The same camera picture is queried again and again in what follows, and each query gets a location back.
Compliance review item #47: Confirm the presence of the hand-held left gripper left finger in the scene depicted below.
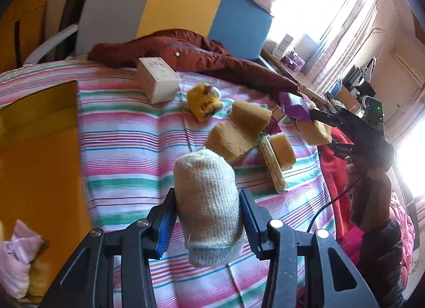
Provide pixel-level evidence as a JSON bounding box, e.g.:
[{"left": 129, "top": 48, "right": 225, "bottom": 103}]
[{"left": 40, "top": 189, "right": 176, "bottom": 308}]

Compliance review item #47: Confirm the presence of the purple snack packet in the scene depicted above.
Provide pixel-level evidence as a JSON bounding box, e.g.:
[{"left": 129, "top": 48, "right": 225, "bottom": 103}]
[{"left": 279, "top": 92, "right": 313, "bottom": 123}]

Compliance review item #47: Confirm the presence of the red cloth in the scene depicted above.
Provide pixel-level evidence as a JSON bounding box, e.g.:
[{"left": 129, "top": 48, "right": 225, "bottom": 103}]
[{"left": 317, "top": 127, "right": 363, "bottom": 239}]

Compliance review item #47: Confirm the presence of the wafer biscuit packet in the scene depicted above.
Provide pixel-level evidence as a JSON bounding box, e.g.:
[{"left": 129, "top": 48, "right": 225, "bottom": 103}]
[{"left": 258, "top": 135, "right": 287, "bottom": 193}]

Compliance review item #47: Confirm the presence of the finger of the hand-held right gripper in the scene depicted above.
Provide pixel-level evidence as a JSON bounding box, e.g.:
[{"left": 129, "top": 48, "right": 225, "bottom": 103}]
[
  {"left": 310, "top": 109, "right": 353, "bottom": 130},
  {"left": 330, "top": 142, "right": 354, "bottom": 159}
]

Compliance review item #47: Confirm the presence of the yellow knit toy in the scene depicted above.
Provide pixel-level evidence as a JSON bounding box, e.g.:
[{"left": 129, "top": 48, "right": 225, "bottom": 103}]
[{"left": 187, "top": 83, "right": 224, "bottom": 122}]

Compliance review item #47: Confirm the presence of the grey yellow blue cushion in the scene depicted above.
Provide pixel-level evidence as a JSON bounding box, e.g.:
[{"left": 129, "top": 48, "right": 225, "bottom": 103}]
[{"left": 76, "top": 0, "right": 273, "bottom": 60}]

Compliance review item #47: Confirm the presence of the white rectangular box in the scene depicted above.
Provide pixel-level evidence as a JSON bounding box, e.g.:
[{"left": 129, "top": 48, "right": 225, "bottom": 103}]
[{"left": 136, "top": 57, "right": 182, "bottom": 103}]

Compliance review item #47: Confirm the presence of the striped blanket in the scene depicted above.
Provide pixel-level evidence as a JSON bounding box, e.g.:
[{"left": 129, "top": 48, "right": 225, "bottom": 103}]
[{"left": 0, "top": 59, "right": 337, "bottom": 308}]

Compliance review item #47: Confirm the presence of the beige knit sock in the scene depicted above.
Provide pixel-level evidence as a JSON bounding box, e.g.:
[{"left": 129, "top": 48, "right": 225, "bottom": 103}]
[{"left": 173, "top": 149, "right": 246, "bottom": 268}]

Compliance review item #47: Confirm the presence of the person's right hand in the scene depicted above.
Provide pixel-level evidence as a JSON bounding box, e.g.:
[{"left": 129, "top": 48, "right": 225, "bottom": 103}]
[{"left": 345, "top": 156, "right": 393, "bottom": 229}]

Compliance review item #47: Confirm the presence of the yellow wardrobe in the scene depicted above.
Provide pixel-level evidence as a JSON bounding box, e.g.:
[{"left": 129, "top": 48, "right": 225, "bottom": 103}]
[{"left": 0, "top": 0, "right": 57, "bottom": 73}]

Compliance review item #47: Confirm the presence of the purple tissue box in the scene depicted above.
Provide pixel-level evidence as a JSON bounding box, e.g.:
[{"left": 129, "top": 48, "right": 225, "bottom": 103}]
[{"left": 281, "top": 52, "right": 305, "bottom": 70}]

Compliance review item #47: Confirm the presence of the wooden desk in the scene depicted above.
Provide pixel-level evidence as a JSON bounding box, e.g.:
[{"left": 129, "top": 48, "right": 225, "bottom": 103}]
[{"left": 261, "top": 48, "right": 329, "bottom": 104}]

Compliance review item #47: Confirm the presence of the white curved metal rail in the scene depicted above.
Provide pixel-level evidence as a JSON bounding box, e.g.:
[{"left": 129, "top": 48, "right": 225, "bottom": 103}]
[{"left": 23, "top": 24, "right": 79, "bottom": 65}]

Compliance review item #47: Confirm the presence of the person's right forearm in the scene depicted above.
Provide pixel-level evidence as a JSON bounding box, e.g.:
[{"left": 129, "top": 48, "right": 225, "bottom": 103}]
[{"left": 359, "top": 219, "right": 416, "bottom": 308}]

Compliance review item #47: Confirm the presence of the maroon jacket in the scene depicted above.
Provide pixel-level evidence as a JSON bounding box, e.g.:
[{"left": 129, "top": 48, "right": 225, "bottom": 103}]
[{"left": 88, "top": 29, "right": 303, "bottom": 95}]

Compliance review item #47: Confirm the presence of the small yellow sponge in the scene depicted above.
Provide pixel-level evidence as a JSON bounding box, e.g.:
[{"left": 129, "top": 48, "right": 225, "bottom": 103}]
[{"left": 268, "top": 134, "right": 297, "bottom": 171}]

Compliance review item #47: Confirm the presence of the pink cloth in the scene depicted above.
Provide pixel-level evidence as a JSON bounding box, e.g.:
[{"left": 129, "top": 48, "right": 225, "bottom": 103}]
[{"left": 0, "top": 220, "right": 44, "bottom": 298}]

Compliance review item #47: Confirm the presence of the black cable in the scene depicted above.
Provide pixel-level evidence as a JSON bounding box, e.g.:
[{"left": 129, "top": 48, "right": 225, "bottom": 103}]
[{"left": 307, "top": 175, "right": 363, "bottom": 233}]

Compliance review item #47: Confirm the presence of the pink curtain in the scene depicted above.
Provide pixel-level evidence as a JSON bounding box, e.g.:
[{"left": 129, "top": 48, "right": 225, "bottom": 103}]
[{"left": 299, "top": 0, "right": 389, "bottom": 96}]

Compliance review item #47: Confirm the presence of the pink quilt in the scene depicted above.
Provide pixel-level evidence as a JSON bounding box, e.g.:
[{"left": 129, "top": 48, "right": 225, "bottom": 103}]
[{"left": 339, "top": 192, "right": 416, "bottom": 275}]

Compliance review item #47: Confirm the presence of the yellow cardboard box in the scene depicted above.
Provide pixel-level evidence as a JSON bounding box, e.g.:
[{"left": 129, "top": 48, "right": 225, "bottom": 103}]
[{"left": 0, "top": 80, "right": 94, "bottom": 299}]

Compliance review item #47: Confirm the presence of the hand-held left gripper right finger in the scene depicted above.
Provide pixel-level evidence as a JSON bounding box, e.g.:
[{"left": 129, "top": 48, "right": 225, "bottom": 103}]
[{"left": 239, "top": 189, "right": 379, "bottom": 308}]

